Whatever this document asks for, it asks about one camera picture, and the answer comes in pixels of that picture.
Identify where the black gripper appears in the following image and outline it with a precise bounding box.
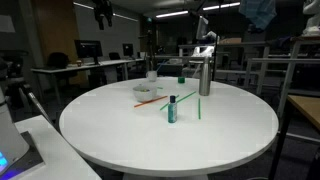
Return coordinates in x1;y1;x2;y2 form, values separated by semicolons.
93;0;114;31

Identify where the black office chair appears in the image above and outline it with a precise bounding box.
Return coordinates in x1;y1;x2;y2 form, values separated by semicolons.
46;52;71;70

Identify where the white robot pedestal table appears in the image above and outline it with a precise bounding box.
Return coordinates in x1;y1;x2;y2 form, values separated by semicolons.
0;114;101;180

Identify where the white mug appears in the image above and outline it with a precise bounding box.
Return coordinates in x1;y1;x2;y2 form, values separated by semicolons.
145;70;158;83

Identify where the large black monitor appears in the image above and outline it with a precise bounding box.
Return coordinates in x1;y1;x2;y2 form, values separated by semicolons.
74;39;103;66

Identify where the orange plastic straw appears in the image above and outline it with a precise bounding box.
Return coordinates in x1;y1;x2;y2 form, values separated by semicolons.
133;95;169;108

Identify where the round white table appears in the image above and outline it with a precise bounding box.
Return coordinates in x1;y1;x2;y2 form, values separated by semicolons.
59;77;279;180

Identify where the small black monitor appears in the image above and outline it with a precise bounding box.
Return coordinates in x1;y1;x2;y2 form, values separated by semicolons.
122;43;135;58

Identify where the white ceramic bowl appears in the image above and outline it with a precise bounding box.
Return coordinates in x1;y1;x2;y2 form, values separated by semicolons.
132;84;158;103

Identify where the black equipment stand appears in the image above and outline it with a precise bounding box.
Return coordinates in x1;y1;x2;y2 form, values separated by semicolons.
143;28;158;73

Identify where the wooden table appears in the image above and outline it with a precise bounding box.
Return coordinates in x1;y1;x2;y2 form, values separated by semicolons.
268;94;320;180

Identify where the grey metal frame table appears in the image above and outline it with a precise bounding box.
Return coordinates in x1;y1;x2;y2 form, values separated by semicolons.
278;34;320;118

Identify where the black camera tripod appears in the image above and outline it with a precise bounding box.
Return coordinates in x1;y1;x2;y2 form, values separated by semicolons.
0;49;53;124

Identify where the long white desk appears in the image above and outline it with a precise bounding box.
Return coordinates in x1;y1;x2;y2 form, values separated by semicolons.
30;58;148;101

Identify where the blue hanging cloth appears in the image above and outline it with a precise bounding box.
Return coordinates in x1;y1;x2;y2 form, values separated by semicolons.
238;0;278;32

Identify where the grey metal frame bench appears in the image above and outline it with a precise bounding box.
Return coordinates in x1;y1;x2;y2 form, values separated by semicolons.
178;42;272;96

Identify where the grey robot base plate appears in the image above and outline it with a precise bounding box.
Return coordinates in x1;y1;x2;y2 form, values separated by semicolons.
0;130;46;179

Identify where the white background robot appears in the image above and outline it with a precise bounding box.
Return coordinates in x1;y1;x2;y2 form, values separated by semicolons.
301;0;320;37

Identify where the ceiling strip light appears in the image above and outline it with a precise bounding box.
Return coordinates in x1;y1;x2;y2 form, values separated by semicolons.
112;13;139;23
155;10;189;19
73;1;95;10
202;2;241;11

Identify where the stainless steel bottle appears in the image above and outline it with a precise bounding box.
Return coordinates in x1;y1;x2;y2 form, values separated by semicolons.
198;56;212;97

